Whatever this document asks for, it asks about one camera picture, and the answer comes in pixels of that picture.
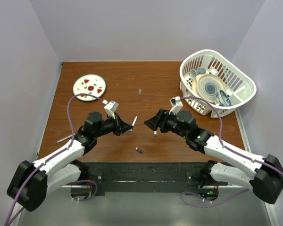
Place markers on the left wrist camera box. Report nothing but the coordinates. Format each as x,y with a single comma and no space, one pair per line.
110,108

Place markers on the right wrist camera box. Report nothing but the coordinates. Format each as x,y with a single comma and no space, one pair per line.
176,105

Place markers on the grey blue cup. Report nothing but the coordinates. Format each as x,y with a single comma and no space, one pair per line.
196,71

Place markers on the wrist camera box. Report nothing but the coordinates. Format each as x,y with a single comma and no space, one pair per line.
176,105
110,108

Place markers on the white plastic dish basket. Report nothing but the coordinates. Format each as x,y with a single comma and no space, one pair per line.
239,87

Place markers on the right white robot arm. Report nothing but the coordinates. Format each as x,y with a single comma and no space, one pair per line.
262,175

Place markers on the white blue marker pen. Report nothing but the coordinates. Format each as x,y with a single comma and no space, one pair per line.
133,123

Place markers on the beige stacked plates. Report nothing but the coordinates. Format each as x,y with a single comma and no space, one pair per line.
207,85

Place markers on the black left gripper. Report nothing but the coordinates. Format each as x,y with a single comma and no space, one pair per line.
120,126

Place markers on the blue white patterned bowl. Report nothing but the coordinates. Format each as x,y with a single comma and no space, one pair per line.
221,99

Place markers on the white watermelon pattern plate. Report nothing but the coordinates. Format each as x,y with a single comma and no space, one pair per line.
89,87

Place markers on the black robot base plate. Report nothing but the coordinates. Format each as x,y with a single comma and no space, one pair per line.
143,177

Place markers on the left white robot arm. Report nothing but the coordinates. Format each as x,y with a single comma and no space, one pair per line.
33,181

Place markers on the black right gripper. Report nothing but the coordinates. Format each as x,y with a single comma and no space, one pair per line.
159,121

